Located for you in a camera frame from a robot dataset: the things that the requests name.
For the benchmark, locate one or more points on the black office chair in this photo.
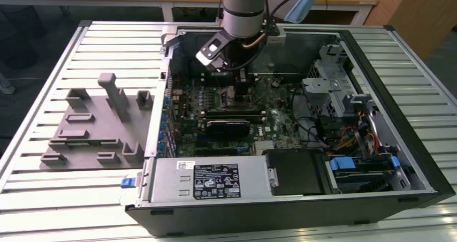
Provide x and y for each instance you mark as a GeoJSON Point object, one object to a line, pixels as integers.
{"type": "Point", "coordinates": [18, 33]}

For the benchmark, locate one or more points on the silver CPU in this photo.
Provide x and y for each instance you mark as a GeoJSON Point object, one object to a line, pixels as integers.
{"type": "Point", "coordinates": [232, 106]}

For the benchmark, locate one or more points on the grey power supply unit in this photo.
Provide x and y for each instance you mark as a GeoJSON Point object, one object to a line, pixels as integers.
{"type": "Point", "coordinates": [171, 180]}

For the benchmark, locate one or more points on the silver finned heatsink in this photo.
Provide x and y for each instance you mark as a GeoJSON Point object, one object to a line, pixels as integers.
{"type": "Point", "coordinates": [266, 145]}

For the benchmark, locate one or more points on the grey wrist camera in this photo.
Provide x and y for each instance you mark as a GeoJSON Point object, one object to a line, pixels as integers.
{"type": "Point", "coordinates": [276, 36]}

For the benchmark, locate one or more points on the green RAM stick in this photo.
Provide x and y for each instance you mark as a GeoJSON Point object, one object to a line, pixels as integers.
{"type": "Point", "coordinates": [84, 144]}

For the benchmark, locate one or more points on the blue case latch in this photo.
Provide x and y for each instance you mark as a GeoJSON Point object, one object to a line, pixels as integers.
{"type": "Point", "coordinates": [127, 183]}

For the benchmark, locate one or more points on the black RAM slot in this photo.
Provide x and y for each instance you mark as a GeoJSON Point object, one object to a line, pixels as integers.
{"type": "Point", "coordinates": [210, 81]}
{"type": "Point", "coordinates": [232, 111]}
{"type": "Point", "coordinates": [210, 74]}
{"type": "Point", "coordinates": [210, 78]}
{"type": "Point", "coordinates": [232, 119]}

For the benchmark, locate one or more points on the metal drive cage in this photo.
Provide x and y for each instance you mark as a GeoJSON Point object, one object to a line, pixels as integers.
{"type": "Point", "coordinates": [322, 92]}

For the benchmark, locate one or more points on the black PC case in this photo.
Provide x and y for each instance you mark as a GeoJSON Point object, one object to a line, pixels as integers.
{"type": "Point", "coordinates": [250, 218]}

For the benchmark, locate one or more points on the grey parts rack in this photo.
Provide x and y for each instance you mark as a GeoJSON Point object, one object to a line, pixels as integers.
{"type": "Point", "coordinates": [100, 124]}

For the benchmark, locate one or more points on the hard disk in blue carrier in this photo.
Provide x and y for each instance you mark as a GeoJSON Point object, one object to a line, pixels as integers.
{"type": "Point", "coordinates": [343, 163]}

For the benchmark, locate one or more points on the silver coin battery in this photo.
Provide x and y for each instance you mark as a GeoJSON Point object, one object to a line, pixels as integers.
{"type": "Point", "coordinates": [275, 83]}

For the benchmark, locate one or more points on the white metal leg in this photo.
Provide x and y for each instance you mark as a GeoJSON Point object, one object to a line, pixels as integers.
{"type": "Point", "coordinates": [9, 84]}

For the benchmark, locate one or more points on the wooden cabinet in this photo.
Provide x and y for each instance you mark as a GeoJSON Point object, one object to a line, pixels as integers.
{"type": "Point", "coordinates": [422, 17]}

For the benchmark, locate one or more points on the green motherboard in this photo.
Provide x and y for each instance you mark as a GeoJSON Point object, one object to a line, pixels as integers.
{"type": "Point", "coordinates": [279, 129]}

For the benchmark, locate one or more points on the black bay cover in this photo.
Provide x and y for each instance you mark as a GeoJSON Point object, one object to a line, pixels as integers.
{"type": "Point", "coordinates": [296, 172]}

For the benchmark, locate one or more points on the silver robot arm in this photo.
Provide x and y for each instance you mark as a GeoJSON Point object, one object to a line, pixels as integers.
{"type": "Point", "coordinates": [243, 11]}

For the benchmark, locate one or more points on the black graphics card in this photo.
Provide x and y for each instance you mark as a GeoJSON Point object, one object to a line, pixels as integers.
{"type": "Point", "coordinates": [228, 129]}

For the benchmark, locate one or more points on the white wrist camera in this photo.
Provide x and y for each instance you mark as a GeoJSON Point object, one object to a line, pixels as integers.
{"type": "Point", "coordinates": [214, 50]}

